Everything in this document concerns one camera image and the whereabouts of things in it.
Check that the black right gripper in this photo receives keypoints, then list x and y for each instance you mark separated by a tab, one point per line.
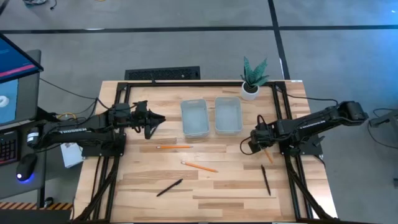
261	138

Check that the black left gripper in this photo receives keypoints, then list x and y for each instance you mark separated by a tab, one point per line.
142	116

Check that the black pen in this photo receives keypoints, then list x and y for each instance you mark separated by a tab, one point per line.
152	132
169	187
265	180

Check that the orange pencil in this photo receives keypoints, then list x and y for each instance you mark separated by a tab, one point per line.
199	166
269	156
174	147

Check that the grey plastic bin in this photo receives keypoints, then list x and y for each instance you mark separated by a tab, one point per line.
228	116
195	119

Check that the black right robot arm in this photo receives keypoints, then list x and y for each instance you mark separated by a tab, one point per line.
311	123

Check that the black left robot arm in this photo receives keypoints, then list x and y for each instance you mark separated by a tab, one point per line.
77	132

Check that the white plant pot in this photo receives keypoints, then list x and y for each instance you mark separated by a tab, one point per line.
245	95

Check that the black floor grate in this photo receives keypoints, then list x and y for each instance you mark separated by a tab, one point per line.
161	73

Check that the green artificial plant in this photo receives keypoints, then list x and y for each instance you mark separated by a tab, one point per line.
253	76

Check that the white box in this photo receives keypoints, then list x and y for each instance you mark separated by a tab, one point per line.
72	155

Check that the black floor equipment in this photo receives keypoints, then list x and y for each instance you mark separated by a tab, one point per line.
385	119

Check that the grey framed monitor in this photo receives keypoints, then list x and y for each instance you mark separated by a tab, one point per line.
26	99

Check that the black caster wheel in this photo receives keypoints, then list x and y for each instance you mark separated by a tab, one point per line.
48	202

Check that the black computer mouse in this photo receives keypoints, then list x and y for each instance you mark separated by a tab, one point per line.
27	165

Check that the dark grey side desk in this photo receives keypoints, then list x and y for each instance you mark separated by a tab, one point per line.
34	189

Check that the orange black hazard strip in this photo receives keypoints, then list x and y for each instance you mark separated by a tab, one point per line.
31	206

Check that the black keyboard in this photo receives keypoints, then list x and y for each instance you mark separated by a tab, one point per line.
7	149

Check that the tilted blue-screen monitor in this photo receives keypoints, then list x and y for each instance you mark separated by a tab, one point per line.
15	62

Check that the black aluminium table frame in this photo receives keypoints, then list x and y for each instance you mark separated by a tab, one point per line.
202	84

